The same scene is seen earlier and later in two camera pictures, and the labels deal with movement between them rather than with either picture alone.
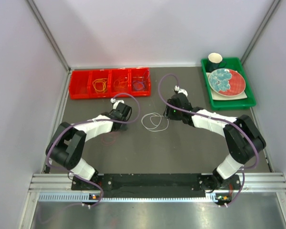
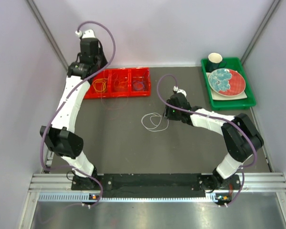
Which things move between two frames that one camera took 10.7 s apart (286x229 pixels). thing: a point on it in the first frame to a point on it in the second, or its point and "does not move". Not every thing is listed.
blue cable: x=138 y=85 to x=148 y=78
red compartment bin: x=106 y=83 does not move
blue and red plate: x=227 y=82 does not move
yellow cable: x=103 y=80 does not move
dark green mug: x=215 y=61 does not move
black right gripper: x=168 y=113 does not move
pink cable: x=114 y=133 to x=107 y=107
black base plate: x=157 y=182 does not move
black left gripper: x=123 y=128 to x=104 y=61
